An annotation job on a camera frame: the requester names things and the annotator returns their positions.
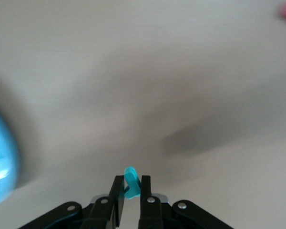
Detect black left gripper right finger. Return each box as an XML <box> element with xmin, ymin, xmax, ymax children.
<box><xmin>138</xmin><ymin>175</ymin><xmax>234</xmax><ymax>229</ymax></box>

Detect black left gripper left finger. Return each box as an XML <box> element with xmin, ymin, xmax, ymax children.
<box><xmin>19</xmin><ymin>175</ymin><xmax>126</xmax><ymax>229</ymax></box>

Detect teal foam letter r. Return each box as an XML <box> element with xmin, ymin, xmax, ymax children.
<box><xmin>123</xmin><ymin>166</ymin><xmax>142</xmax><ymax>200</ymax></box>

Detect blue plate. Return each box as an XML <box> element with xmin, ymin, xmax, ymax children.
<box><xmin>0</xmin><ymin>102</ymin><xmax>21</xmax><ymax>207</ymax></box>

